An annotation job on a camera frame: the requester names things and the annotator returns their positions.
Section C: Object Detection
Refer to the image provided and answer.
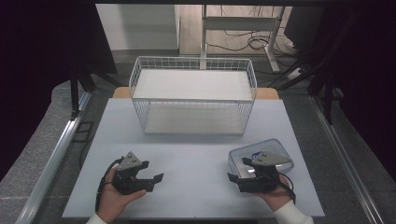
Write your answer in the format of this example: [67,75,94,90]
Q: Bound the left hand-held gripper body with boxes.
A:
[111,151,155,196]

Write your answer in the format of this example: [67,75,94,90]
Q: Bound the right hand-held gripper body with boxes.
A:
[237,151,293,194]

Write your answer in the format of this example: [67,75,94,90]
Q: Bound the clear plastic container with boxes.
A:
[227,138,295,180]

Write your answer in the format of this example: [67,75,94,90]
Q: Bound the white wire basket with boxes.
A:
[128,55,259,136]

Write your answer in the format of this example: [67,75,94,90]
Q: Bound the person's left hand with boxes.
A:
[97,167,148,224]

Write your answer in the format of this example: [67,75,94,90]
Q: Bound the person's right hand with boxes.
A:
[251,173,296,213]

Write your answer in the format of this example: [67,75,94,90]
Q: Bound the white table mat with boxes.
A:
[61,97,326,219]

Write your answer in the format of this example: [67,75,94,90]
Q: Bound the wooden table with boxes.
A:
[111,86,280,101]

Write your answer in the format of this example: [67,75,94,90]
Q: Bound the black metal stand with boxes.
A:
[68,60,123,122]
[275,8,365,126]

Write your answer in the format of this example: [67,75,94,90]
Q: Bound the white power strip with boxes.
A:
[287,66,304,81]

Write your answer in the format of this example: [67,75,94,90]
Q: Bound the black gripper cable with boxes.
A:
[277,173,297,203]
[94,156,125,213]

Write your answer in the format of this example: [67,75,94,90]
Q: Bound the aluminium rail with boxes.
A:
[309,94,383,224]
[14,91,93,224]

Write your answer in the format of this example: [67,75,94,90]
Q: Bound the black floor cables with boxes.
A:
[205,6,298,76]

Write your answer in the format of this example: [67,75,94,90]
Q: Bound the white desk frame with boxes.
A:
[199,4,287,73]

